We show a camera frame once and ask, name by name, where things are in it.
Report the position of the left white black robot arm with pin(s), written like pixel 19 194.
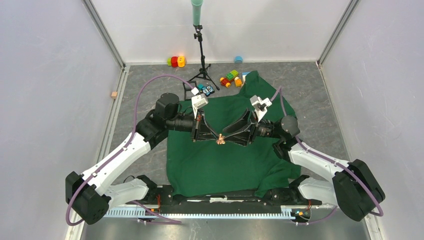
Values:
pixel 92 193

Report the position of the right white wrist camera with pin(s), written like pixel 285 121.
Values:
pixel 260 106

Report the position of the small wooden cube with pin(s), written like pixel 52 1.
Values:
pixel 114 95

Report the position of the teal black toy block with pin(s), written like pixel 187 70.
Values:
pixel 207 90

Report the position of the blue toy cup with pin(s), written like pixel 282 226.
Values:
pixel 238 59

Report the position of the white blue toy block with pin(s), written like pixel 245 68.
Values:
pixel 244 75

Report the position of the black brooch tray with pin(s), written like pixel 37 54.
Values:
pixel 188 90

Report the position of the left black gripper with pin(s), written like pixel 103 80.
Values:
pixel 202 128

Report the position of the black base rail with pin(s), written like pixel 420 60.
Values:
pixel 164 200

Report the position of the orange yellow toy block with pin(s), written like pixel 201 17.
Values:
pixel 238 82

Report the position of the green cloth garment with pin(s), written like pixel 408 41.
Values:
pixel 197 168

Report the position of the red orange green toy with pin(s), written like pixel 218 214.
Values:
pixel 176 61

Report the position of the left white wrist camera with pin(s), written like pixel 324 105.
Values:
pixel 198 101

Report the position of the teal cylinder on tripod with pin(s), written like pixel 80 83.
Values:
pixel 196 11

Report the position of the black tripod stand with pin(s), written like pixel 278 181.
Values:
pixel 203 70

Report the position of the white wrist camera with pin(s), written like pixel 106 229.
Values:
pixel 260 106
pixel 198 101

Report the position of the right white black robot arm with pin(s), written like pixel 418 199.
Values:
pixel 348 185

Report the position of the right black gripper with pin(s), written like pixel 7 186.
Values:
pixel 242 139

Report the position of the green red toy blocks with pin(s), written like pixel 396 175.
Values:
pixel 227 80

